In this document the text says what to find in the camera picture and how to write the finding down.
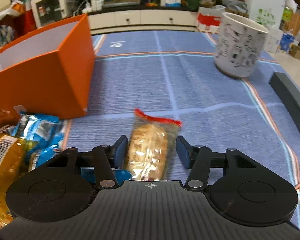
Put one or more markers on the orange cardboard box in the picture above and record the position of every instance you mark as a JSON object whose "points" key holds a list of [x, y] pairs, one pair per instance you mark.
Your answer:
{"points": [[48, 71]]}

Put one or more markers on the red-topped clear cracker packet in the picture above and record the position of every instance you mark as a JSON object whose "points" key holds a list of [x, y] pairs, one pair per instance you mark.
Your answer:
{"points": [[150, 145]]}

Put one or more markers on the black rectangular case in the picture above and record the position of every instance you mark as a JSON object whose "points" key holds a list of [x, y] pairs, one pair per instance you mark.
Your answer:
{"points": [[288, 93]]}

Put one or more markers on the blue checked tablecloth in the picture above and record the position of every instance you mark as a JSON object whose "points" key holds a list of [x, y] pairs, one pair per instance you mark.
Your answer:
{"points": [[172, 74]]}

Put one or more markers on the white glass-door cabinet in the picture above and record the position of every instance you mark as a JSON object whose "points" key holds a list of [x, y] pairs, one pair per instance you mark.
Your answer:
{"points": [[49, 11]]}

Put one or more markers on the white patterned cup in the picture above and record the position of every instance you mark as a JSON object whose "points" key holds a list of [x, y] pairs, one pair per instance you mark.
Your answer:
{"points": [[240, 42]]}

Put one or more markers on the white mini fridge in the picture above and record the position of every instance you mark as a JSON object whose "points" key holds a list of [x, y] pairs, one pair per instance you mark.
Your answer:
{"points": [[266, 12]]}

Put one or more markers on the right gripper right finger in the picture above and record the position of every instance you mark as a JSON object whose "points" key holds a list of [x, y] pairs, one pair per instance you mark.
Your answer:
{"points": [[195, 159]]}

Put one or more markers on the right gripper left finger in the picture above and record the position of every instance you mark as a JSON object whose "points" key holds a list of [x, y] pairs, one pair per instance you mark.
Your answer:
{"points": [[106, 159]]}

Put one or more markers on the blue cookie snack packet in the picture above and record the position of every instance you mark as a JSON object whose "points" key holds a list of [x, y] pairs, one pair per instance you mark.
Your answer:
{"points": [[46, 134]]}

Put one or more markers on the golden yellow snack bag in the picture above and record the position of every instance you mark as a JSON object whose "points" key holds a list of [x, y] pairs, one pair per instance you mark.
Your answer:
{"points": [[12, 154]]}

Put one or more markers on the white TV cabinet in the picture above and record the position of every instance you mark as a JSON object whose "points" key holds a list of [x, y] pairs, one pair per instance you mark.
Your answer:
{"points": [[149, 19]]}

